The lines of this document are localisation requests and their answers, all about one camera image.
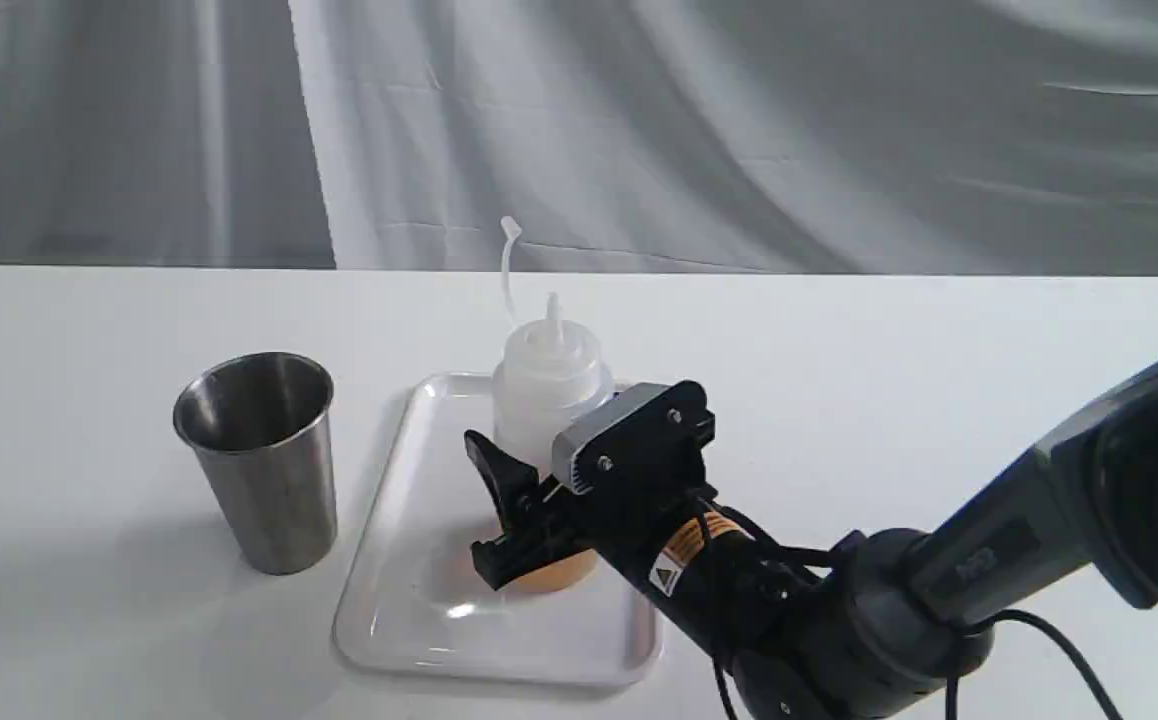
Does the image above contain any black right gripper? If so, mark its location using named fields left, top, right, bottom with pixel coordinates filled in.
left=464, top=429, right=730, bottom=592

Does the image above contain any translucent squeeze bottle amber liquid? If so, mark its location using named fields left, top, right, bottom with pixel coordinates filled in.
left=484, top=216, right=616, bottom=593

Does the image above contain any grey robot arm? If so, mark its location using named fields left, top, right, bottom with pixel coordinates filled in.
left=464, top=361, right=1158, bottom=719

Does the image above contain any stainless steel cup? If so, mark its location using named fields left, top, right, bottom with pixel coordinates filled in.
left=173, top=351, right=338, bottom=576

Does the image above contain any white plastic tray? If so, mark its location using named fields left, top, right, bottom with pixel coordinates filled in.
left=334, top=373, right=666, bottom=691

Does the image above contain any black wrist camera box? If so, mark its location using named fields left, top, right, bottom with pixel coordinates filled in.
left=550, top=381, right=716, bottom=495

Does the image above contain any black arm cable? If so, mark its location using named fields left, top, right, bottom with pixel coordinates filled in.
left=944, top=608, right=1126, bottom=720

